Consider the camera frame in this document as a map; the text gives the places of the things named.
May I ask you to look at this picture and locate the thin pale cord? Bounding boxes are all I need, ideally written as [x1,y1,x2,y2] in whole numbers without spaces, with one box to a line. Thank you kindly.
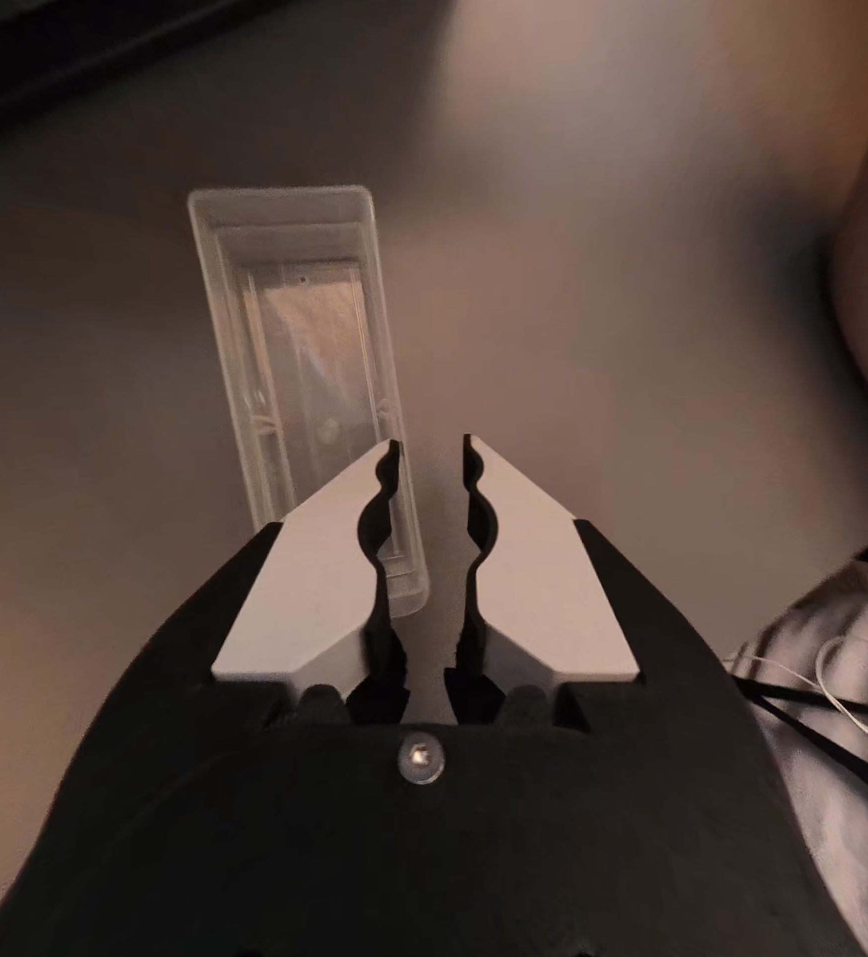
[729,636,868,749]

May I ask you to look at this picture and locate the black drawer cabinet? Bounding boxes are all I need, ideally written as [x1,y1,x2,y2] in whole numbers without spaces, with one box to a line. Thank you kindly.
[0,0,278,147]

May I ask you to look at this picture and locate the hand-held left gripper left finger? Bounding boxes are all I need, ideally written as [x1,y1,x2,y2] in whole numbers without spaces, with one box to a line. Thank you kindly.
[211,440,412,722]

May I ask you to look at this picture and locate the clear plastic drawer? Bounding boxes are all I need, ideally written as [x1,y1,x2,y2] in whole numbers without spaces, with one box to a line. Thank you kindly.
[187,185,431,620]

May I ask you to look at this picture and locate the person's grey clothing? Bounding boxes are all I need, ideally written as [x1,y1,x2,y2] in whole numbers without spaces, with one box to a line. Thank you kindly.
[725,546,868,957]

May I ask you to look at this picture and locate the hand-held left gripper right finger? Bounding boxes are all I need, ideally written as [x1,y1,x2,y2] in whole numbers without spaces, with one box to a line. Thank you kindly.
[445,434,640,722]

